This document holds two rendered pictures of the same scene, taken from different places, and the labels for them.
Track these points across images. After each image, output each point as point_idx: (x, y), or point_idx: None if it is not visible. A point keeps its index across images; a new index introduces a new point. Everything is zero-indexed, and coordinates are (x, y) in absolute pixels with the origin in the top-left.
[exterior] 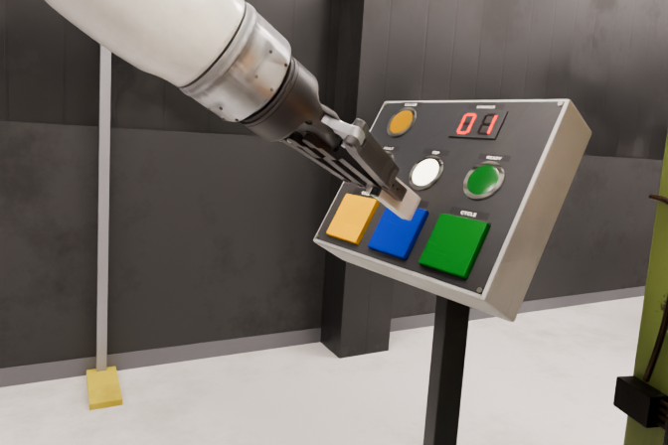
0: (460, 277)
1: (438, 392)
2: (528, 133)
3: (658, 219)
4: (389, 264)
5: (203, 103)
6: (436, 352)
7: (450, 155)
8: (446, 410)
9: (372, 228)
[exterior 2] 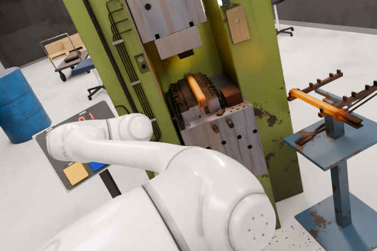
0: None
1: (116, 190)
2: (104, 111)
3: (118, 110)
4: (106, 168)
5: None
6: (108, 183)
7: None
8: (119, 193)
9: (87, 167)
